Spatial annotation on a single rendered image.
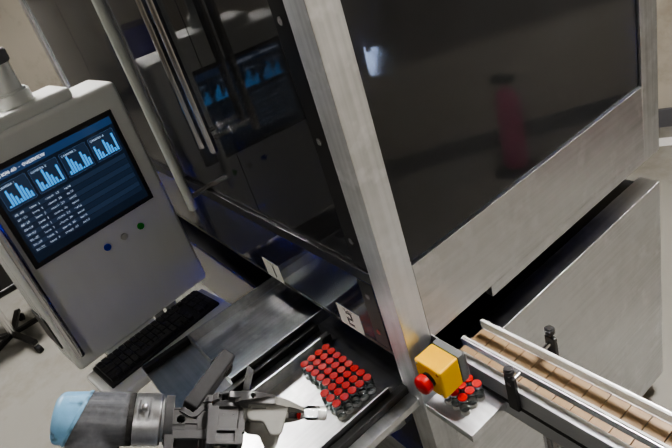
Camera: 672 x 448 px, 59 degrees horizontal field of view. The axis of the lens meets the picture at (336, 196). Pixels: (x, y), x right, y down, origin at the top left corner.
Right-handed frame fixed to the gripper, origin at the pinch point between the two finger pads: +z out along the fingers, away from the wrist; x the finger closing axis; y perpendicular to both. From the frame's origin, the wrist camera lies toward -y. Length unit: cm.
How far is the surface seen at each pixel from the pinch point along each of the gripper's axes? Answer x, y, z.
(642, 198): -4, -67, 103
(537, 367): -7, -14, 52
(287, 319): -48, -49, 9
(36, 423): -218, -95, -84
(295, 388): -39.9, -24.6, 8.6
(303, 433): -35.4, -11.7, 9.0
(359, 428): -26.9, -9.2, 19.2
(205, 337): -60, -50, -13
